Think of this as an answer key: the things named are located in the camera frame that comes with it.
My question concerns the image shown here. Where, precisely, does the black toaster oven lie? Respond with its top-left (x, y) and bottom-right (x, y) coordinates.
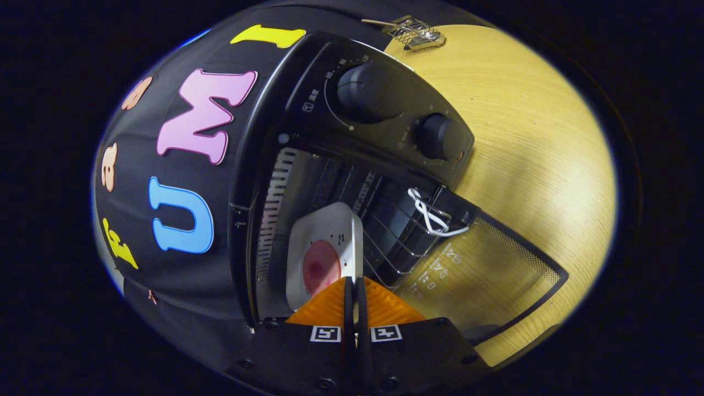
top-left (227, 31), bottom-right (569, 347)

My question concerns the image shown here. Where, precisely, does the metal wire oven rack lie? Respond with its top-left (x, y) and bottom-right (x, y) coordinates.
top-left (360, 181), bottom-right (457, 287)

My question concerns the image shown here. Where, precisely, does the white string tie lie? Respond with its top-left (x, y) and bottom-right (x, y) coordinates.
top-left (408, 188), bottom-right (470, 238)

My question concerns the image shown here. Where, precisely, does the wire mesh holder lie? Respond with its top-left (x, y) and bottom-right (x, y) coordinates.
top-left (382, 15), bottom-right (447, 52)

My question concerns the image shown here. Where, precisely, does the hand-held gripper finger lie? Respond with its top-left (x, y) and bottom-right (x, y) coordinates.
top-left (225, 277), bottom-right (355, 396)
top-left (355, 277), bottom-right (493, 396)

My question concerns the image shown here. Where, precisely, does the pink round meat slice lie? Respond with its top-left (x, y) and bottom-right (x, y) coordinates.
top-left (302, 240), bottom-right (342, 296)

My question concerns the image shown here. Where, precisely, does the white square plate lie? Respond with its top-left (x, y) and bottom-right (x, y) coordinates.
top-left (285, 202), bottom-right (364, 311)

